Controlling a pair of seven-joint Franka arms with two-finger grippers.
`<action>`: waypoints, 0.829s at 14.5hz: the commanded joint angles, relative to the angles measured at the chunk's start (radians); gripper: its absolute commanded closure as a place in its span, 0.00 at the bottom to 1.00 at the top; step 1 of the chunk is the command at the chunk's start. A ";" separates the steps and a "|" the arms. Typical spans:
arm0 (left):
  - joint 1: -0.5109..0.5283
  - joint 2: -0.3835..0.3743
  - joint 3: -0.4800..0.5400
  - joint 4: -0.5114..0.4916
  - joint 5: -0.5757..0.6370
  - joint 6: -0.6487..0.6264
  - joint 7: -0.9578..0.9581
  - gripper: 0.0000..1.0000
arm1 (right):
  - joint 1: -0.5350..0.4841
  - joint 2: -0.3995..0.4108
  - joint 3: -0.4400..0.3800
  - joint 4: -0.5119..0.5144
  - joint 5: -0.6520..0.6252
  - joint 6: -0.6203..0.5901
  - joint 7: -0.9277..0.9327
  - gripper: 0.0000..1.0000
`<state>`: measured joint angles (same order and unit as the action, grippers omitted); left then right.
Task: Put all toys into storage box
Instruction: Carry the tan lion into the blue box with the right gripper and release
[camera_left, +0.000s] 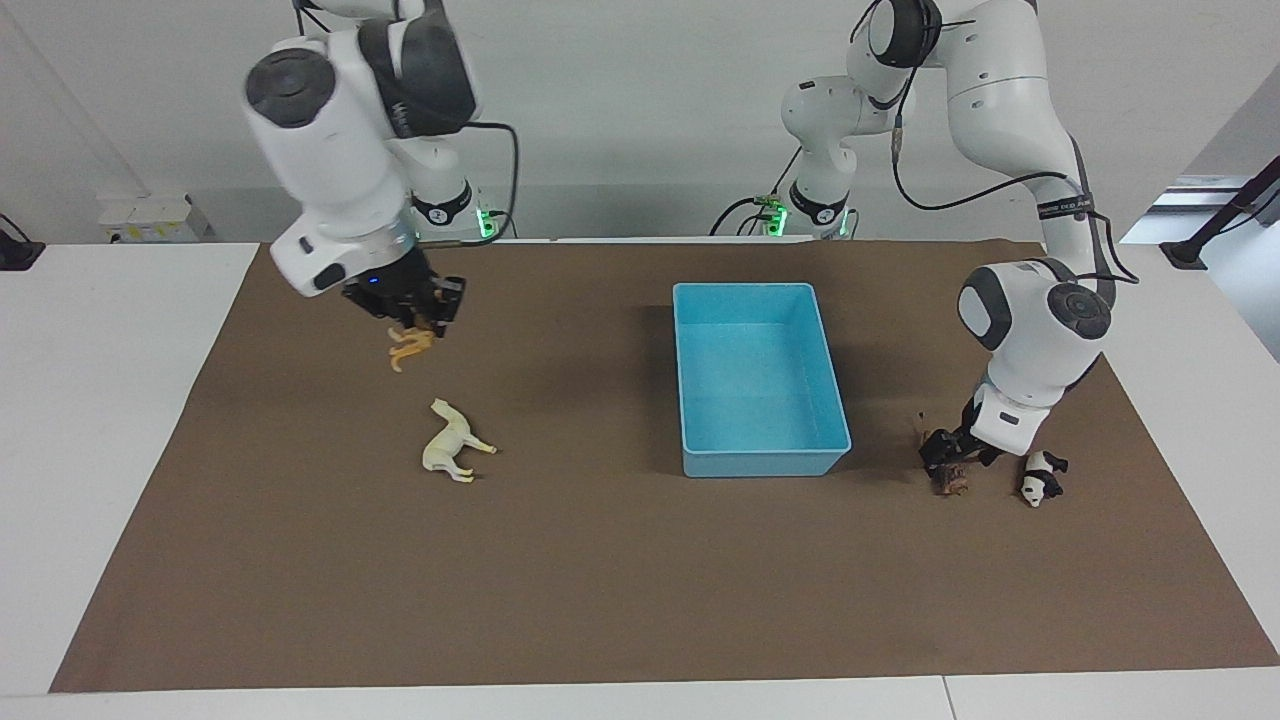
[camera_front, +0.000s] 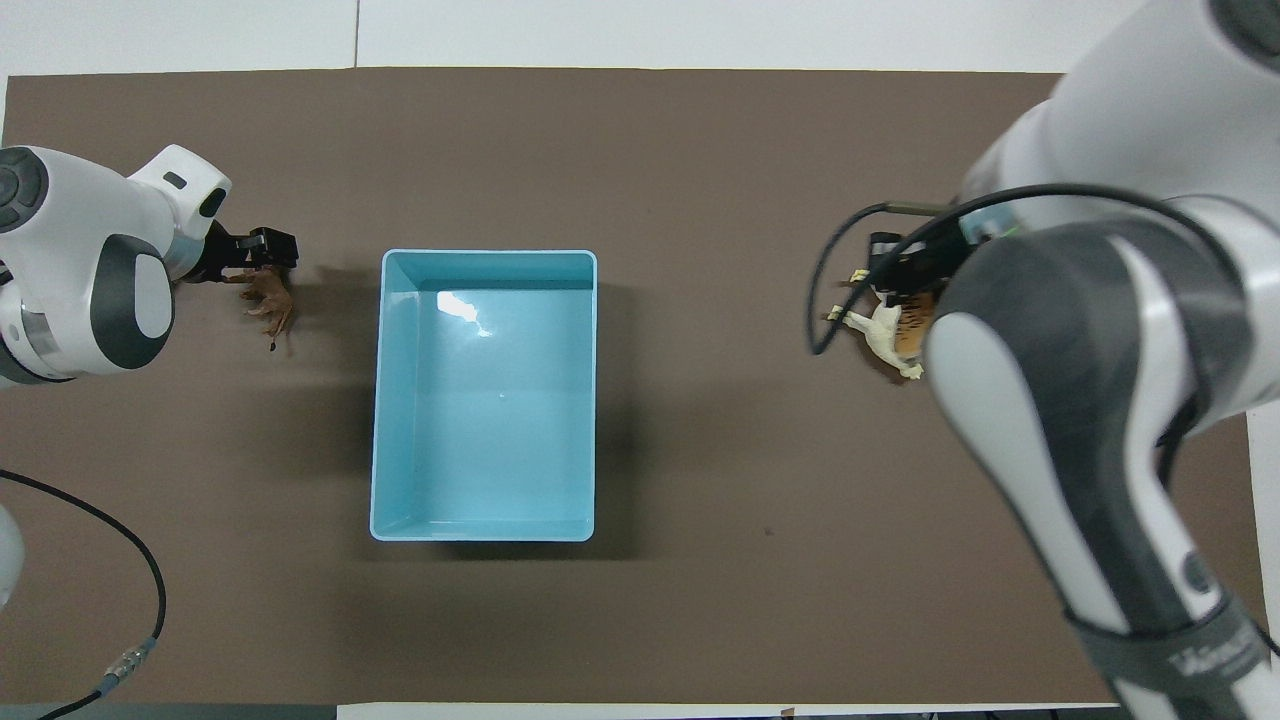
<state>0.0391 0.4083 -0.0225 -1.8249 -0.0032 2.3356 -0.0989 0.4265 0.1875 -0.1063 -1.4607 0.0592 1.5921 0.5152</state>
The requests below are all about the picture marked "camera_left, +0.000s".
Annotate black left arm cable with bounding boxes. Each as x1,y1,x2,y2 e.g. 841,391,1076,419
850,0,1142,287

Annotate brown paper table mat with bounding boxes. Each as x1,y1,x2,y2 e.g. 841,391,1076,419
50,240,1280,694

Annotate white cardboard box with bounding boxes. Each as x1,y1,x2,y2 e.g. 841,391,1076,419
97,193,213,245

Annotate black and white panda toy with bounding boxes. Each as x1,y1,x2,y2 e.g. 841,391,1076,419
1016,450,1071,509

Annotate cream white horse toy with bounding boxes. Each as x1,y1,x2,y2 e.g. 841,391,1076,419
421,398,499,485

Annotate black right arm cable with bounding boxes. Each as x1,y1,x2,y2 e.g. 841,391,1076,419
293,0,522,247

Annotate black angled stand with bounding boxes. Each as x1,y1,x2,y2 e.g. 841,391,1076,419
1159,154,1280,272

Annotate brown lion toy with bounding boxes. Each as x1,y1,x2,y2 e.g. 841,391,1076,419
914,408,972,498

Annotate light blue plastic storage box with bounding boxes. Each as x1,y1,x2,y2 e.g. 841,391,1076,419
672,282,853,479

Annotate small black table clamp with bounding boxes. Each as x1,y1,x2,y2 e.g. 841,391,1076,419
0,212,47,272

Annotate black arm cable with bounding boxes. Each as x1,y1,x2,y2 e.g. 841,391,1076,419
850,0,1142,287
293,0,522,247

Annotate orange striped tiger toy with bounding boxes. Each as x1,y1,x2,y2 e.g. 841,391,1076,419
387,322,439,374

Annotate grey wall ledge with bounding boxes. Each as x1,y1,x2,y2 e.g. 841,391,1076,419
1148,177,1248,214

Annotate black base cable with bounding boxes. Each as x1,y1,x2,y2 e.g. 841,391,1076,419
709,148,806,238

